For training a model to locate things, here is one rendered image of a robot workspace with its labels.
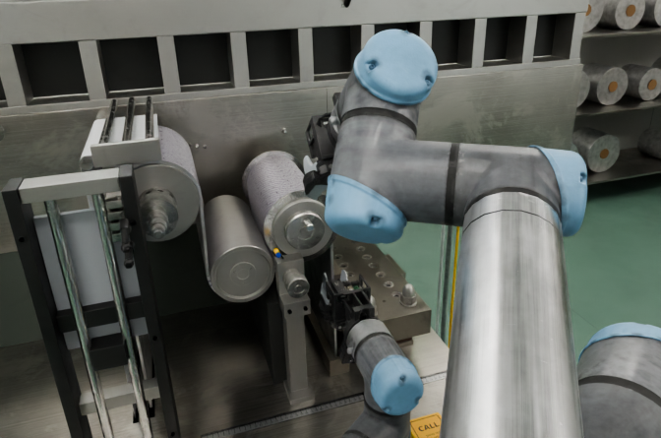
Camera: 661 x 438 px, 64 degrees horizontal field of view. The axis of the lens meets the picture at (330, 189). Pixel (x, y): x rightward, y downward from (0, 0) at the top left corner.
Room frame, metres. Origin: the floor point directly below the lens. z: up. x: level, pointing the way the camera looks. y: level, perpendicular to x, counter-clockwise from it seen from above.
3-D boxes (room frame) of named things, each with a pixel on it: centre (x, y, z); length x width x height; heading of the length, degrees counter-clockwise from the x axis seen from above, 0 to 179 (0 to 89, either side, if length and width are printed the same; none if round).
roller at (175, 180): (0.93, 0.33, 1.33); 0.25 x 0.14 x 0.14; 17
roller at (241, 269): (0.97, 0.20, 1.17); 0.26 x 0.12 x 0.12; 17
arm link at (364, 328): (0.72, -0.06, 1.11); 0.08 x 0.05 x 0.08; 107
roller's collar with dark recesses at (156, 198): (0.79, 0.29, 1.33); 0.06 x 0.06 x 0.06; 17
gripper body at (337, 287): (0.80, -0.04, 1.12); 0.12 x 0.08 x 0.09; 17
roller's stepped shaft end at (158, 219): (0.73, 0.27, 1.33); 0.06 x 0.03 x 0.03; 17
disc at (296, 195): (0.89, 0.05, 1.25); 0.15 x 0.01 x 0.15; 107
